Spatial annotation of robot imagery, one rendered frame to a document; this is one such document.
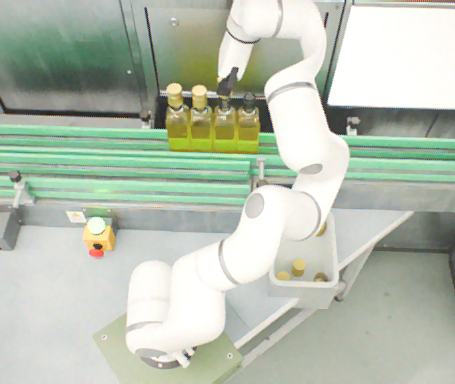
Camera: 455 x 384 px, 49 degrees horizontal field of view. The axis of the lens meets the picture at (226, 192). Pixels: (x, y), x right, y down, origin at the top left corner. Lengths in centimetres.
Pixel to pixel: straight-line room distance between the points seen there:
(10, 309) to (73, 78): 63
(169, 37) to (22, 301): 77
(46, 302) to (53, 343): 11
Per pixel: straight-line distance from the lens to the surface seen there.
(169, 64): 130
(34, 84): 151
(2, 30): 140
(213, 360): 120
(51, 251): 147
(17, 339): 141
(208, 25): 121
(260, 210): 75
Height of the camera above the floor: 200
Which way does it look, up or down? 58 degrees down
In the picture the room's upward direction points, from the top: straight up
